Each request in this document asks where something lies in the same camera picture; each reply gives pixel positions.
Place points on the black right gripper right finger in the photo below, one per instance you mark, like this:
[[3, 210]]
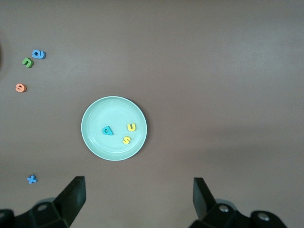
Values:
[[204, 204]]

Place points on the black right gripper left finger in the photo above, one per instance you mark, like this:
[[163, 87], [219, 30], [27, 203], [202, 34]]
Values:
[[70, 202]]

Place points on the teal foam letter a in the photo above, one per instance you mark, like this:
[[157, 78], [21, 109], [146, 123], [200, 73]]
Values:
[[109, 133]]

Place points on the yellow foam letter s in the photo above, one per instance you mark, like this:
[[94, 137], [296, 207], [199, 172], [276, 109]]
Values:
[[126, 140]]

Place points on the yellow foam letter u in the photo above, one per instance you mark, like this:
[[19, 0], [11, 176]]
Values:
[[131, 130]]

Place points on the blue foam letter x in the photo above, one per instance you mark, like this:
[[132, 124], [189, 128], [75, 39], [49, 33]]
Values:
[[31, 179]]

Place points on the green plate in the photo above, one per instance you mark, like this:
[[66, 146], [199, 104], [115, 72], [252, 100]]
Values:
[[114, 111]]

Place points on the orange foam letter e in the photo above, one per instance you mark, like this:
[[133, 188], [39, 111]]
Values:
[[22, 89]]

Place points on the green foam letter u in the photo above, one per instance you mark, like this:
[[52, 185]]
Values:
[[30, 64]]

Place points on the blue foam letter a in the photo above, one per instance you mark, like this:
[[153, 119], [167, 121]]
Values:
[[42, 55]]

